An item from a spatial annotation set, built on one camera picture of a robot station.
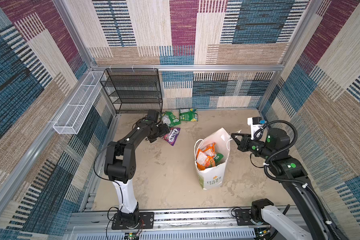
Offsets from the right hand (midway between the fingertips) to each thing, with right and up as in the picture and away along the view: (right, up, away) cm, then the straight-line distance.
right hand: (231, 137), depth 69 cm
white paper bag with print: (-8, -19, +2) cm, 21 cm away
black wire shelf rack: (-57, +30, +41) cm, 77 cm away
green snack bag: (-3, -12, +13) cm, 18 cm away
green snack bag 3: (-17, +13, +46) cm, 51 cm away
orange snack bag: (-10, -11, +8) cm, 17 cm away
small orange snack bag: (-8, -8, +13) cm, 17 cm away
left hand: (-33, +2, +28) cm, 43 cm away
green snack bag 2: (-28, +9, +43) cm, 52 cm away
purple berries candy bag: (-30, -3, +33) cm, 45 cm away
